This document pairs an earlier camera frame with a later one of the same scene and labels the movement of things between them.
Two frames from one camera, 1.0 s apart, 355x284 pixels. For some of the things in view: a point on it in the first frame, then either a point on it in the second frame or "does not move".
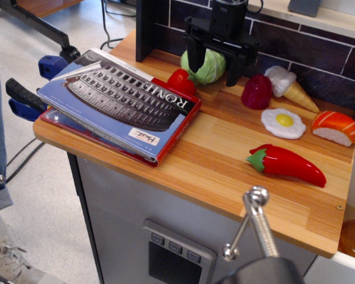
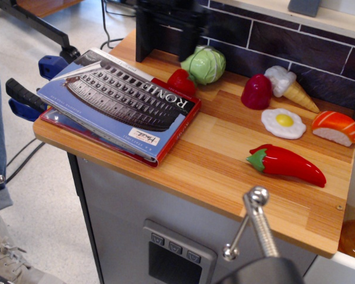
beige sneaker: (7, 258) does not move
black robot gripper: (227, 26) to (170, 26)
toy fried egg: (283, 123) does not move
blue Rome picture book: (109, 102) does not move
